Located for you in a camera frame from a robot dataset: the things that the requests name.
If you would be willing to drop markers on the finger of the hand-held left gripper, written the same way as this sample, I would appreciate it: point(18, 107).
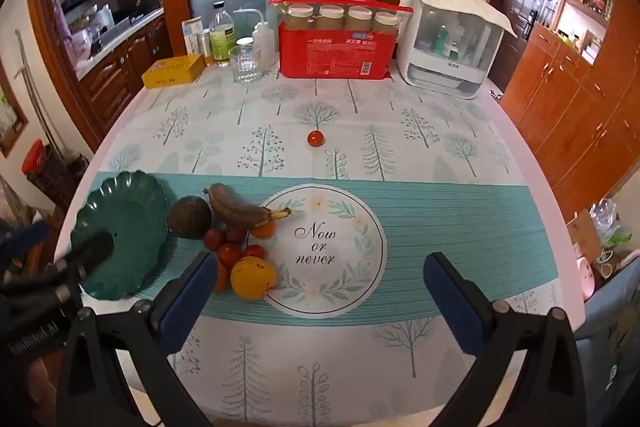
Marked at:
point(90, 253)
point(27, 235)

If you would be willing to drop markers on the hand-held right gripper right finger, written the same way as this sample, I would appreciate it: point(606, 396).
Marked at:
point(452, 302)

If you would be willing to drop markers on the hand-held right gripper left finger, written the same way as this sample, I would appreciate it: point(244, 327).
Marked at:
point(192, 294)

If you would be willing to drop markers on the red cherry tomato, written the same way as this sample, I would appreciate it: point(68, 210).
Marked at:
point(235, 234)
point(254, 252)
point(229, 255)
point(315, 138)
point(214, 238)

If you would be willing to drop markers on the green scalloped plate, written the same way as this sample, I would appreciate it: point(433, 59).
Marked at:
point(130, 217)

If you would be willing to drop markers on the large yellow orange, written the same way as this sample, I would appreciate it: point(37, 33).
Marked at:
point(252, 279)

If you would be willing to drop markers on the dark avocado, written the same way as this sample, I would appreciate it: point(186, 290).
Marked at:
point(190, 217)

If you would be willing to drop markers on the small mandarin with stem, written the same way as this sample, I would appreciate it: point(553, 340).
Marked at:
point(263, 232)

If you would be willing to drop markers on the brown overripe banana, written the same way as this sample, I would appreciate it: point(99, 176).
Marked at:
point(235, 209)

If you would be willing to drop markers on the red lidded container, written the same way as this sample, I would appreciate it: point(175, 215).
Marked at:
point(34, 157)

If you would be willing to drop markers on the cardboard box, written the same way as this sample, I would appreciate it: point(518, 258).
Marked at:
point(582, 237)

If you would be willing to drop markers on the tree printed tablecloth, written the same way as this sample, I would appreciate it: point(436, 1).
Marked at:
point(400, 157)

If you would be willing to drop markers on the blue chair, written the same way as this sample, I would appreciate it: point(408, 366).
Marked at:
point(615, 337)

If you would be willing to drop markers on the clear plastic bag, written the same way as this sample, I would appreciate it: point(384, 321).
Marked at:
point(607, 217)

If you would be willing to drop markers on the wooden kitchen cabinet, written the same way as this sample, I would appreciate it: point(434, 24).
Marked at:
point(125, 72)

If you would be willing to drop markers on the yellow flat box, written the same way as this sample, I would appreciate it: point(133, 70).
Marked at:
point(172, 71)

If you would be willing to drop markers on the wooden shelf cabinet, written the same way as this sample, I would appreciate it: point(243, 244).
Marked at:
point(575, 107)

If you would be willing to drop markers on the clear drinking glass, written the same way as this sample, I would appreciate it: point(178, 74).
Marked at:
point(245, 64)

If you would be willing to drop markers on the white small carton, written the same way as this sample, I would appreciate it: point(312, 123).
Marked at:
point(191, 36)

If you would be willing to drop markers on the green label oil bottle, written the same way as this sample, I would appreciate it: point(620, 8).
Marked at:
point(222, 39)

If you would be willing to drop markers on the white squeeze bottle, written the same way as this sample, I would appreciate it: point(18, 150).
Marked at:
point(263, 42)

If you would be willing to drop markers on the white countertop sterilizer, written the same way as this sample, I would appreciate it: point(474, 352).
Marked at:
point(450, 37)

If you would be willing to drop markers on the red jar package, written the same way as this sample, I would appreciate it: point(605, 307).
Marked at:
point(330, 54)

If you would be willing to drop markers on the white lidded jar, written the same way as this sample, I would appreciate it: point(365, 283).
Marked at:
point(301, 17)
point(387, 22)
point(331, 16)
point(360, 18)

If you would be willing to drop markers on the dark wooden entry door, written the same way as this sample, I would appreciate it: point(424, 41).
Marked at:
point(515, 17)

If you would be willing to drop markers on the framed wall picture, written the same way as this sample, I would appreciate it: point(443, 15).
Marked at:
point(10, 117)

